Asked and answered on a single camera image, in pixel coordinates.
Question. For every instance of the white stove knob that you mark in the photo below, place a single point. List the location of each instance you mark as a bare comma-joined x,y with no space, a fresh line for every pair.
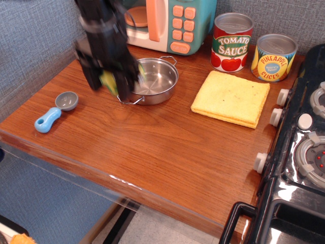
259,162
282,97
275,116

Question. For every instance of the teal toy microwave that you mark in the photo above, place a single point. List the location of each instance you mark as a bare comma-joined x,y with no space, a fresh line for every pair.
177,27

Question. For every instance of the pineapple slices can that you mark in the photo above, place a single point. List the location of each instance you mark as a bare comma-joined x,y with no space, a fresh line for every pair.
273,57

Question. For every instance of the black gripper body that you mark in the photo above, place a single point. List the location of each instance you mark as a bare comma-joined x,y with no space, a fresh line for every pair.
108,46

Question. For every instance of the black toy stove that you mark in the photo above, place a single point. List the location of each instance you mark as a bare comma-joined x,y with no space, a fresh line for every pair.
290,196

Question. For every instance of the white stove knob front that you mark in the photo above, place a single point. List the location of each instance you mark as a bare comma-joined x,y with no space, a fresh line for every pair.
259,162

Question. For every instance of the white stove knob rear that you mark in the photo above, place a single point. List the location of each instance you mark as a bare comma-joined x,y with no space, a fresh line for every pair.
282,97

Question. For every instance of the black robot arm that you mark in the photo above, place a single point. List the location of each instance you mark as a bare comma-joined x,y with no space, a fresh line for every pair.
99,13

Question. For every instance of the yellow folded cloth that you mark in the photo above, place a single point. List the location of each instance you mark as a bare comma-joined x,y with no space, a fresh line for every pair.
231,99

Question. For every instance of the steel pot with handles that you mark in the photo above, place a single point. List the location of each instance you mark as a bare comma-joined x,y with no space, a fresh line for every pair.
160,78

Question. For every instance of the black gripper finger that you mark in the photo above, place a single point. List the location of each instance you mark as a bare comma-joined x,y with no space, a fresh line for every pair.
125,83
92,74

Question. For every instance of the orange microwave plate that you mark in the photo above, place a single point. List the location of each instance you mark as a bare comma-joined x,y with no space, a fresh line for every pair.
136,16

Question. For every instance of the white stove knob middle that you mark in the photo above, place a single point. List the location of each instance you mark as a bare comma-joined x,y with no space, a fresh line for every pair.
275,116

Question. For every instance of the blue grey toy scoop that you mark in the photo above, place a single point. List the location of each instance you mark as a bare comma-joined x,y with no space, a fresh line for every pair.
66,101

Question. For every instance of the green toy capsicum slice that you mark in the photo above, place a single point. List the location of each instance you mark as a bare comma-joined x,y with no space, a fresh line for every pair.
108,80

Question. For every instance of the tomato sauce can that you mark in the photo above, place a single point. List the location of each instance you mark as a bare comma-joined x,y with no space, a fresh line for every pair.
231,41

